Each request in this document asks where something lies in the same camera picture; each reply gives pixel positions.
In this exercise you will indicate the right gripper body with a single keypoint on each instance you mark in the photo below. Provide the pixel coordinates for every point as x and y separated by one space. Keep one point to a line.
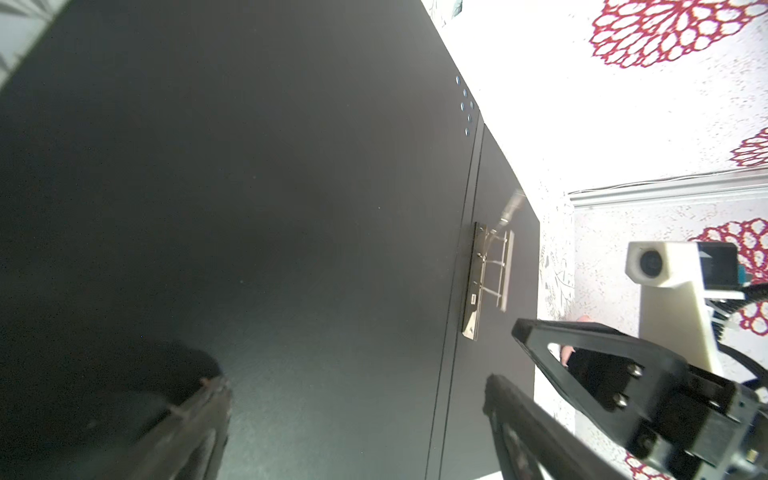
711 430

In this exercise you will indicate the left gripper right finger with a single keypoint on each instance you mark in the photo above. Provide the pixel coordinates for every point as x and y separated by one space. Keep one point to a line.
530 444

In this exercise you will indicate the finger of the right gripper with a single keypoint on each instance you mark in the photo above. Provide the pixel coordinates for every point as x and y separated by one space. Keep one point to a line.
617 381

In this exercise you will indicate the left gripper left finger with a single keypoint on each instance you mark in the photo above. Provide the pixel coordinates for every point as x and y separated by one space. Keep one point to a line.
143 436

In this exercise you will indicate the blue black folder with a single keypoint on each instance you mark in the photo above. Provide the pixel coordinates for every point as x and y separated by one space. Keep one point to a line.
279 192

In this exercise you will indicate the metal folder clip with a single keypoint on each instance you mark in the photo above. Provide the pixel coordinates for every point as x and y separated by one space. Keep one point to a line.
490 266

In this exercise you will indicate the pink plush toy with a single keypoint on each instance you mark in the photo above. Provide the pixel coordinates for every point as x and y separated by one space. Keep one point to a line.
566 351

